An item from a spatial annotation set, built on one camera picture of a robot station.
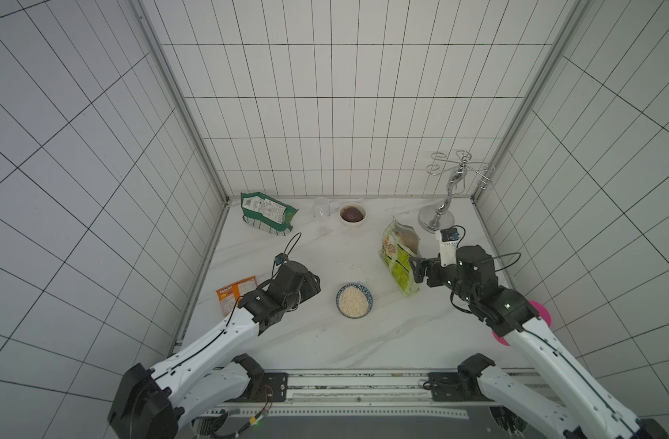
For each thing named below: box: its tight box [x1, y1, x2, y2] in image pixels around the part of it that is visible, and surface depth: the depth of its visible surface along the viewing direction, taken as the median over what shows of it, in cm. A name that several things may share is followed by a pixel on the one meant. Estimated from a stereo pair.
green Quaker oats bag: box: [378, 216, 422, 298], surface depth 89 cm
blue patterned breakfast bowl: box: [335, 283, 374, 320], surface depth 86 cm
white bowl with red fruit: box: [338, 202, 368, 225], surface depth 109 cm
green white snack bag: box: [240, 192, 299, 236], surface depth 103 cm
